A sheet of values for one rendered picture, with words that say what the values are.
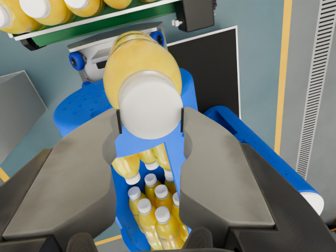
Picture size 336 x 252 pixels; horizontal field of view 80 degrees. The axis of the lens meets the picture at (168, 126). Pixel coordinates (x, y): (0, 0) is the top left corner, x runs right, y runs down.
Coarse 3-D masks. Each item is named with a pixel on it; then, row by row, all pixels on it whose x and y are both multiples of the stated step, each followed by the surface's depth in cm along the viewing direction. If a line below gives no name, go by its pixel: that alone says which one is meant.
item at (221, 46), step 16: (208, 32) 130; (224, 32) 131; (176, 48) 130; (192, 48) 132; (208, 48) 134; (224, 48) 136; (192, 64) 137; (208, 64) 139; (224, 64) 141; (208, 80) 145; (224, 80) 147; (208, 96) 151; (224, 96) 153; (240, 112) 163
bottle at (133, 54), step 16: (128, 32) 24; (112, 48) 20; (128, 48) 15; (144, 48) 15; (160, 48) 16; (112, 64) 15; (128, 64) 14; (144, 64) 14; (160, 64) 14; (176, 64) 16; (112, 80) 14; (128, 80) 13; (176, 80) 15; (112, 96) 15
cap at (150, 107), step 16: (144, 80) 12; (160, 80) 12; (128, 96) 11; (144, 96) 12; (160, 96) 12; (176, 96) 12; (128, 112) 12; (144, 112) 12; (160, 112) 12; (176, 112) 12; (128, 128) 12; (144, 128) 13; (160, 128) 13
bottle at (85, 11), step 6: (90, 0) 36; (96, 0) 38; (102, 0) 44; (66, 6) 38; (84, 6) 36; (90, 6) 37; (96, 6) 39; (102, 6) 45; (72, 12) 39; (78, 12) 38; (84, 12) 38; (90, 12) 39; (96, 12) 42
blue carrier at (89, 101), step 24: (72, 96) 44; (96, 96) 40; (192, 96) 37; (72, 120) 33; (120, 144) 31; (144, 144) 32; (168, 144) 34; (144, 168) 69; (120, 192) 63; (144, 192) 73; (120, 216) 61; (144, 240) 78
